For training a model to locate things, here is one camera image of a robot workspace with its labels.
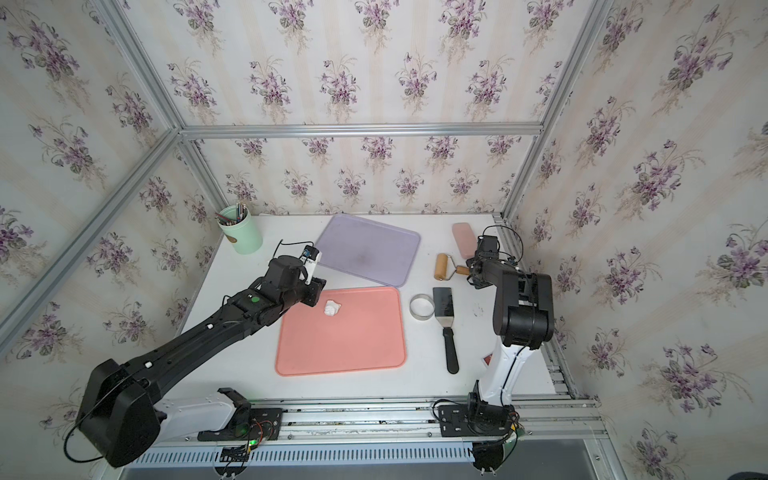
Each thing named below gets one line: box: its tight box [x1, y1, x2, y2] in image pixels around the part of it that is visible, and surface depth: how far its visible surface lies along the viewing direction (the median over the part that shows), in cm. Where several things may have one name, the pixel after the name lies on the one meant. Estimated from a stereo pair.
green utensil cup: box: [217, 203, 263, 255], surface depth 104 cm
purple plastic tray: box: [316, 214, 421, 288], surface depth 112 cm
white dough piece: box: [324, 300, 341, 317], surface depth 92 cm
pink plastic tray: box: [276, 287, 406, 375], surface depth 90 cm
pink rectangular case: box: [452, 222, 477, 259], surface depth 116 cm
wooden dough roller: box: [434, 253, 470, 281], surface depth 104 cm
